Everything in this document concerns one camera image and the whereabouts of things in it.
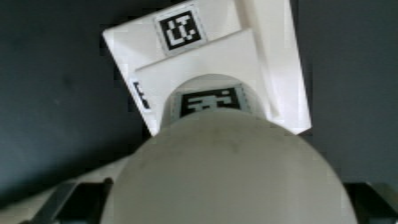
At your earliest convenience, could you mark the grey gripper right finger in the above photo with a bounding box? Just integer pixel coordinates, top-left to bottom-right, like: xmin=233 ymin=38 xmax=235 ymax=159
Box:
xmin=345 ymin=183 xmax=398 ymax=224

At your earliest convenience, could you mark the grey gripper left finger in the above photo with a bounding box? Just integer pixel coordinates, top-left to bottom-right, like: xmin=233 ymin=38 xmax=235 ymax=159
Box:
xmin=20 ymin=178 xmax=114 ymax=224

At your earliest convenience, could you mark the white lamp bulb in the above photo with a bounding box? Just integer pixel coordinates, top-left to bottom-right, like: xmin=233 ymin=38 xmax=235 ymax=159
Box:
xmin=100 ymin=108 xmax=357 ymax=224

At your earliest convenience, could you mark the white lamp base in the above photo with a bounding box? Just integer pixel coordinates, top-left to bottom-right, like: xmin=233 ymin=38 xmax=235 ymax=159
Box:
xmin=103 ymin=0 xmax=311 ymax=134

